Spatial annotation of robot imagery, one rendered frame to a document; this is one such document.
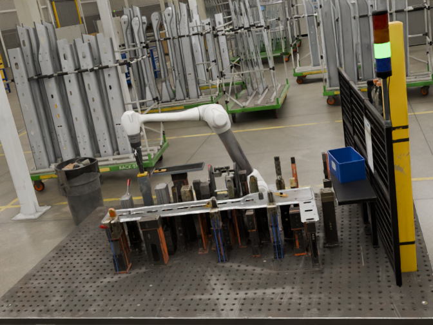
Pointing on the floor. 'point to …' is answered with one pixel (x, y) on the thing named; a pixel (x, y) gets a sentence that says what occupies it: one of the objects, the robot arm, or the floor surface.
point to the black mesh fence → (383, 182)
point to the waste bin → (80, 186)
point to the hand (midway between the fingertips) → (141, 168)
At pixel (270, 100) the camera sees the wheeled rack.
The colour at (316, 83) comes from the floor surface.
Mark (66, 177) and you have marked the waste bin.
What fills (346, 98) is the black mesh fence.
